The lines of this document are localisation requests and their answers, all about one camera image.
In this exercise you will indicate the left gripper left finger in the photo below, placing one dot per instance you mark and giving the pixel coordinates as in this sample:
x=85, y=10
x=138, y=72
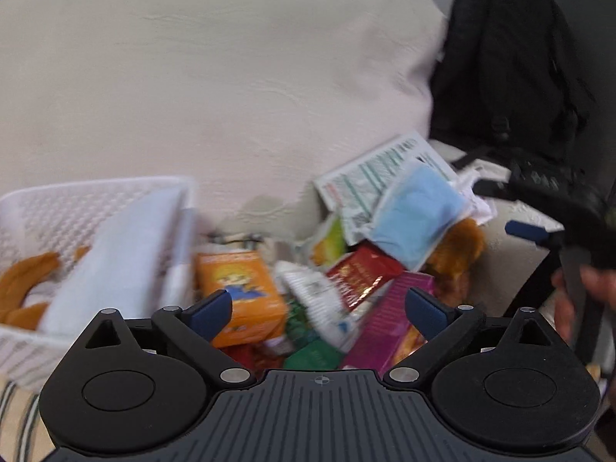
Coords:
x=210, y=315

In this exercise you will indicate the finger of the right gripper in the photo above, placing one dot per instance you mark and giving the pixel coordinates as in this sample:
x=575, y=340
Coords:
x=526, y=231

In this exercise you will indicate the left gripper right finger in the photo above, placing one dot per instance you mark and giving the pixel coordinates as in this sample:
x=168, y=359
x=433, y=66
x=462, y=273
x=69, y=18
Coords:
x=426, y=313

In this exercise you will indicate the magenta medicine box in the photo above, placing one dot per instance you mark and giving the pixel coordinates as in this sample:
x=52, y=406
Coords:
x=386, y=326

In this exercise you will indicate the white paper sheet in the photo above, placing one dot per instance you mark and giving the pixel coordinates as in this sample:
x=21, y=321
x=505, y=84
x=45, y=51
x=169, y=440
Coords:
x=130, y=267

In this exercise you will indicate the brown plush headband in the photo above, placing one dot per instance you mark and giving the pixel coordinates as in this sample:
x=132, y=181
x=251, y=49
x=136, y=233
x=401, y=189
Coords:
x=17, y=282

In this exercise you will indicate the orange cartoon box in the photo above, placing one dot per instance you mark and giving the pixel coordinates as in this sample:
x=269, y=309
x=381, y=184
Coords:
x=259, y=312

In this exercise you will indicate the red snack packet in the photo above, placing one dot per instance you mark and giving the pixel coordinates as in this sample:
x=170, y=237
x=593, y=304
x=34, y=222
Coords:
x=361, y=273

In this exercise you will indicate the white squeeze tube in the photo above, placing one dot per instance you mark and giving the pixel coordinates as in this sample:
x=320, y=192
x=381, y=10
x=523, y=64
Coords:
x=323, y=305

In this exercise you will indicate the light blue face mask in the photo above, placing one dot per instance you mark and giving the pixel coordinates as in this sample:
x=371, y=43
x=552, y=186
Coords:
x=414, y=214

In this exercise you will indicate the green sachet packet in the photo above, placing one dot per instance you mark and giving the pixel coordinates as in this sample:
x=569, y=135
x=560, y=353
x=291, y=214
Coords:
x=328, y=243

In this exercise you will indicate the white printed leaflet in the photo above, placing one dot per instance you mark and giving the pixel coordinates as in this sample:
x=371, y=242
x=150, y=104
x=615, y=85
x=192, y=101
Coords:
x=354, y=190

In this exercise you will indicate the black backpack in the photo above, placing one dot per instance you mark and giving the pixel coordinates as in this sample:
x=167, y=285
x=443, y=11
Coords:
x=508, y=84

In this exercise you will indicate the white perforated plastic basket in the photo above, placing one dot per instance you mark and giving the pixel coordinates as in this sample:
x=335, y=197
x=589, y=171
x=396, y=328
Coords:
x=64, y=218

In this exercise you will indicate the zebra striped fabric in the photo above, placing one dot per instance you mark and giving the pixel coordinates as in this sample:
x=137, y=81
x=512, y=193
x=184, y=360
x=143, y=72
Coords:
x=23, y=435

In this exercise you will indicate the large cream pillow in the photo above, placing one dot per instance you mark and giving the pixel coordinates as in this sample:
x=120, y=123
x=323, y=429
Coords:
x=252, y=98

